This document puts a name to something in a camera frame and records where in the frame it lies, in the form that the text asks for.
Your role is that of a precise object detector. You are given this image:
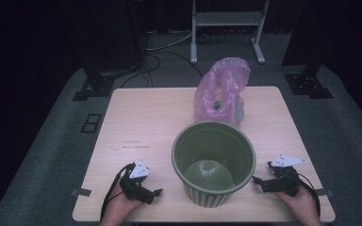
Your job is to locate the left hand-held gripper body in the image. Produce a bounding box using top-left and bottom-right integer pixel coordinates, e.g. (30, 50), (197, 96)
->
(119, 158), (156, 205)

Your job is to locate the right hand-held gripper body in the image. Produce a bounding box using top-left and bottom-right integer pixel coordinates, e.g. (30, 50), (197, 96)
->
(259, 153), (307, 198)

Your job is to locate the green plastic bin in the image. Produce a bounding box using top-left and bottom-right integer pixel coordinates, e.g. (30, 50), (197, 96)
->
(171, 121), (257, 209)

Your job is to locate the pink plastic bag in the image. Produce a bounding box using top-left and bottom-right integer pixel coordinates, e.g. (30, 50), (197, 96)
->
(193, 56), (252, 128)

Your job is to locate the person's left hand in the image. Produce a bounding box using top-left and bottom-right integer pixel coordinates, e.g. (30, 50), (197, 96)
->
(105, 183), (145, 222)

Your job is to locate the person's right hand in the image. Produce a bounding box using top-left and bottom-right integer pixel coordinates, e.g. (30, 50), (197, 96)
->
(274, 185), (319, 222)

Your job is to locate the black stand base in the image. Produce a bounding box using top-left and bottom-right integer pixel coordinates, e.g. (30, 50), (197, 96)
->
(72, 65), (116, 102)
(284, 64), (334, 100)

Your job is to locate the white metal stand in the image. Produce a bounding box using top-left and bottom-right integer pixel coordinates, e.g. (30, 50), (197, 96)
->
(189, 0), (271, 65)

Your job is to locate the right hand-held gripper black cable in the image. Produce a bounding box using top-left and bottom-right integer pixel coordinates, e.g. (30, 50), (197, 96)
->
(287, 171), (322, 220)

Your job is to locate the grey table edge bracket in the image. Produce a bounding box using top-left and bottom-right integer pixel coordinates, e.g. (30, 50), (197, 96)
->
(71, 187), (92, 198)
(315, 188), (335, 198)

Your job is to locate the black floor socket frame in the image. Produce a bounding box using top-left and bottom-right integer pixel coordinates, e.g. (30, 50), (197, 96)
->
(80, 113), (103, 134)

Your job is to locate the black floor cable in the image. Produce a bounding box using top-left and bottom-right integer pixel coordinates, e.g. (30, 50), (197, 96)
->
(120, 51), (206, 89)

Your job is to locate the grey floor cable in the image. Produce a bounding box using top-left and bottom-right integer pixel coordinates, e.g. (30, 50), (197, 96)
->
(145, 28), (201, 53)

